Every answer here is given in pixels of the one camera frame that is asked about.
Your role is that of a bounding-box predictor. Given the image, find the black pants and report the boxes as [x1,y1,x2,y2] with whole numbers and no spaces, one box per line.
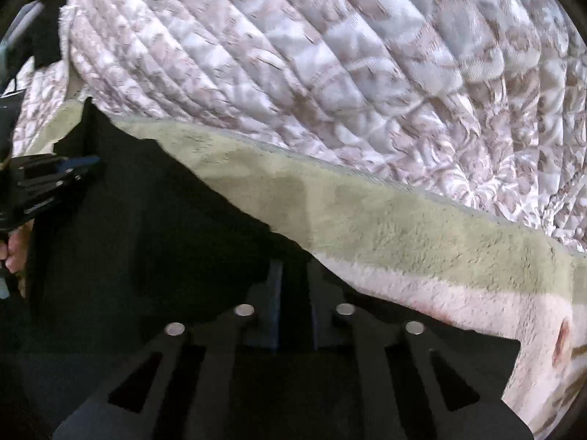
[0,96,522,440]

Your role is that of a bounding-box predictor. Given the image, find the left hand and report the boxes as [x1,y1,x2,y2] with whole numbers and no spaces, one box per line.
[0,220,34,274]

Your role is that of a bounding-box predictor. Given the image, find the quilted patterned pillow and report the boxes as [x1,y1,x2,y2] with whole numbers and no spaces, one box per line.
[9,58,70,156]

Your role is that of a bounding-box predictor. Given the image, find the floral fleece blanket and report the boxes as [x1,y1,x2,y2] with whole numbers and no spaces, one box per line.
[29,101,586,439]

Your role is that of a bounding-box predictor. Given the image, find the dark clothes pile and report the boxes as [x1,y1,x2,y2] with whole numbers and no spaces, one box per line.
[1,0,66,89]

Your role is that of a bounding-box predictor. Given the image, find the quilted patterned comforter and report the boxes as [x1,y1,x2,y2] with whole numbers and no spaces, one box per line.
[64,0,586,250]

